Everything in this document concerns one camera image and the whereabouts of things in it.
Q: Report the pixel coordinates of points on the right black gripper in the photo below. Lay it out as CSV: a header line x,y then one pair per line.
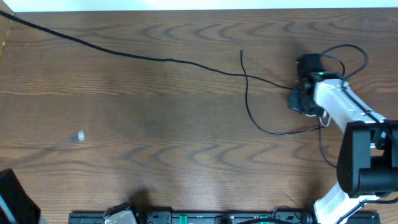
x,y
294,104

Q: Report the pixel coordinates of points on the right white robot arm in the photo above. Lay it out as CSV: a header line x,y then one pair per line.
x,y
367,164

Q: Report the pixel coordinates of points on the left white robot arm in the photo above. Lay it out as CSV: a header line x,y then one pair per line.
x,y
18,207

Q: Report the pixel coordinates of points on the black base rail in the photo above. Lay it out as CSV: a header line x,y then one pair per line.
x,y
166,217

